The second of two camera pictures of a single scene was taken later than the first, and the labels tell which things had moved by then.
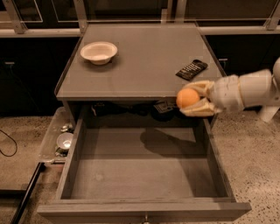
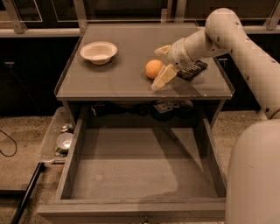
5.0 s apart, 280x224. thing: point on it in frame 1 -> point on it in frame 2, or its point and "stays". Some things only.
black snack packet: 193,68 stays
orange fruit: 185,97 -> 153,67
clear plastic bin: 56,142 stays
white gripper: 226,93 -> 177,55
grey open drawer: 143,167 stays
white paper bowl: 99,52 stays
